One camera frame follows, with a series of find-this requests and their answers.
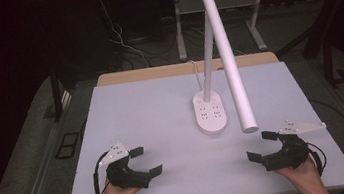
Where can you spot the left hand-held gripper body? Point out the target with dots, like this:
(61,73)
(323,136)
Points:
(127,178)

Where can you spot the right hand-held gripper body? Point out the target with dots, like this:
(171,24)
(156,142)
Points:
(290,155)

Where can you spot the person's right hand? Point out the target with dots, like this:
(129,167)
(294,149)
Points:
(304,175)

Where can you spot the white desk lamp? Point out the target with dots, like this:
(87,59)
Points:
(210,118)

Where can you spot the black stand leg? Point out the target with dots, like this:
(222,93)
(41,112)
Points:
(329,62)

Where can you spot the grey metal stand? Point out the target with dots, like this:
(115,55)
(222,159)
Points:
(179,25)

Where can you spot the black floor frame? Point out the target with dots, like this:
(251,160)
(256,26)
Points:
(67,145)

